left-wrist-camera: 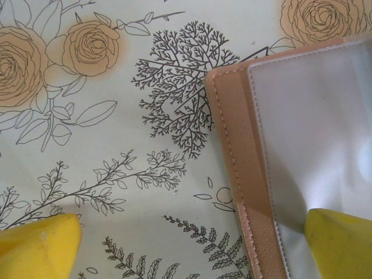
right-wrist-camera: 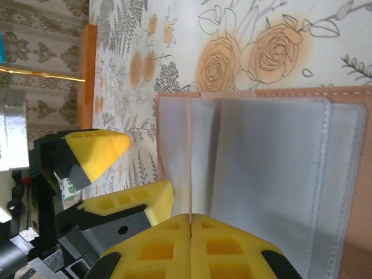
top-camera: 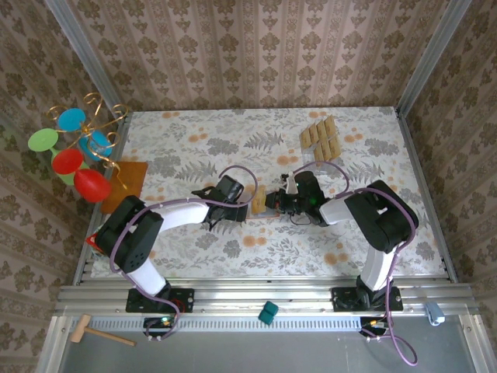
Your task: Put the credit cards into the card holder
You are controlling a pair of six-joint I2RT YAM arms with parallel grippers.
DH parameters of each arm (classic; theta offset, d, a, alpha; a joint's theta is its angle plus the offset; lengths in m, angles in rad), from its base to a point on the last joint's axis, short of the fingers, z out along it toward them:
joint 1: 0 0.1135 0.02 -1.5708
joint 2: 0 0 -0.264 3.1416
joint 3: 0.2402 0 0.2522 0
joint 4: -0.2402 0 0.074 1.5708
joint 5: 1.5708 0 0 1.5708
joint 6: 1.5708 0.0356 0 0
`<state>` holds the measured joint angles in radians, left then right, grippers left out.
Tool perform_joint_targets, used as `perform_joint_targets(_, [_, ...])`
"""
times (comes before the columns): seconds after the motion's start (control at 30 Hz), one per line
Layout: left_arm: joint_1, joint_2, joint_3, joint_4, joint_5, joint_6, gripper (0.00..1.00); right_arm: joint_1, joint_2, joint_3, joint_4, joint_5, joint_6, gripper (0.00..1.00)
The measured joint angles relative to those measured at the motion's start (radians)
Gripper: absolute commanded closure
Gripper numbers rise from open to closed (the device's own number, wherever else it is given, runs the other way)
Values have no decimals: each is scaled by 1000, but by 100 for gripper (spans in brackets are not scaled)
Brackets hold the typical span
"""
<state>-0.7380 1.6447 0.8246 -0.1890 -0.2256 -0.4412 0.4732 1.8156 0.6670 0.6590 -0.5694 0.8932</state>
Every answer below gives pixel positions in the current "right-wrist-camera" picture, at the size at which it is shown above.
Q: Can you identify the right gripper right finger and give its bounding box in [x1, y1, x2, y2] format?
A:
[191, 213, 303, 279]

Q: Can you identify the floral table cover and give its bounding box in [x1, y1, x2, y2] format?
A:
[87, 0, 372, 206]

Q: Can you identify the orange wooden board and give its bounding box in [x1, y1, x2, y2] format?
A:
[77, 24, 98, 130]

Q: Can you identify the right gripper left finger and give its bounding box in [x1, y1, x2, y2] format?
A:
[87, 213, 193, 279]

